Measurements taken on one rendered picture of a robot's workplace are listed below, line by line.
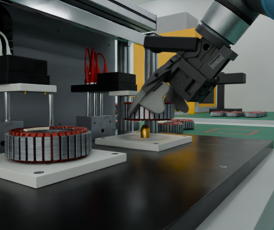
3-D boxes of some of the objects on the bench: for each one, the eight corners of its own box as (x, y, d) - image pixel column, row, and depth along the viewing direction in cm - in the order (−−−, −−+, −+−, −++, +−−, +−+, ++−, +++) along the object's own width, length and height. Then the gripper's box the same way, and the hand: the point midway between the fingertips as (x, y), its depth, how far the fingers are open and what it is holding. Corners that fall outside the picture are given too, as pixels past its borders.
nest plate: (192, 141, 58) (192, 135, 58) (158, 151, 46) (158, 144, 46) (136, 136, 67) (136, 131, 67) (94, 144, 55) (94, 138, 54)
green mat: (299, 128, 111) (299, 128, 111) (284, 149, 61) (284, 148, 61) (121, 120, 164) (121, 120, 164) (35, 128, 114) (35, 127, 114)
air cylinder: (24, 151, 46) (23, 119, 46) (-21, 159, 40) (-22, 122, 40) (8, 148, 49) (7, 118, 49) (-37, 155, 43) (-38, 121, 43)
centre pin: (151, 137, 57) (151, 124, 57) (146, 138, 55) (146, 125, 55) (143, 136, 58) (143, 123, 58) (138, 137, 56) (138, 124, 56)
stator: (108, 153, 38) (108, 127, 38) (39, 169, 29) (38, 135, 29) (57, 146, 44) (57, 124, 44) (-12, 157, 35) (-13, 129, 35)
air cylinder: (112, 137, 66) (112, 114, 66) (91, 140, 60) (91, 116, 60) (97, 135, 69) (97, 114, 69) (76, 138, 63) (75, 115, 63)
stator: (189, 133, 93) (189, 122, 93) (170, 135, 85) (170, 124, 85) (163, 130, 101) (163, 120, 100) (144, 133, 92) (144, 122, 92)
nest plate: (126, 161, 38) (126, 153, 38) (36, 189, 26) (35, 176, 26) (58, 150, 47) (58, 143, 47) (-35, 168, 35) (-35, 158, 35)
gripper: (220, 40, 38) (142, 141, 46) (249, 59, 53) (186, 132, 61) (178, 9, 41) (112, 108, 49) (216, 35, 56) (161, 107, 64)
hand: (145, 111), depth 56 cm, fingers closed on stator, 13 cm apart
